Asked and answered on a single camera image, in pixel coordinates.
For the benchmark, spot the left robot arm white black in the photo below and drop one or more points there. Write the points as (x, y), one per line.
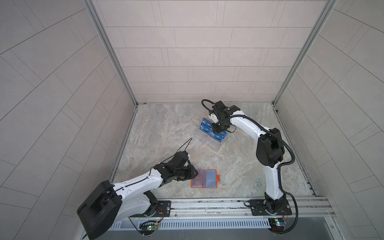
(109, 202)

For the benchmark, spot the blue card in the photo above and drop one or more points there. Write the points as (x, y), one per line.
(219, 137)
(206, 129)
(207, 122)

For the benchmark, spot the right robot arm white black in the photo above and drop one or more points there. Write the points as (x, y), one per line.
(270, 148)

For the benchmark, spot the right circuit board with wires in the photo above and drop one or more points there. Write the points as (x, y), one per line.
(277, 225)

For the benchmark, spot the left circuit board with wires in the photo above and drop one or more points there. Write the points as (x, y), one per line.
(149, 227)

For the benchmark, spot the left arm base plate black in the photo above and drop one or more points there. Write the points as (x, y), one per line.
(157, 210)

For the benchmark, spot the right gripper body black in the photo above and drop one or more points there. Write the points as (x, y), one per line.
(220, 126)

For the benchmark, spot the clear acrylic card display stand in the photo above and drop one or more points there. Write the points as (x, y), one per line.
(207, 136)

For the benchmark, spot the circuit board with wires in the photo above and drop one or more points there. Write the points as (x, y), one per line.
(149, 227)
(277, 225)

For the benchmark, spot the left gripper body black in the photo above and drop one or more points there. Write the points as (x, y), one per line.
(183, 174)

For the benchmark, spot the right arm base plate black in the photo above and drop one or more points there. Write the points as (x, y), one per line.
(269, 207)

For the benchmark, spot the orange card holder wallet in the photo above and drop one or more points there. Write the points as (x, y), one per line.
(212, 180)

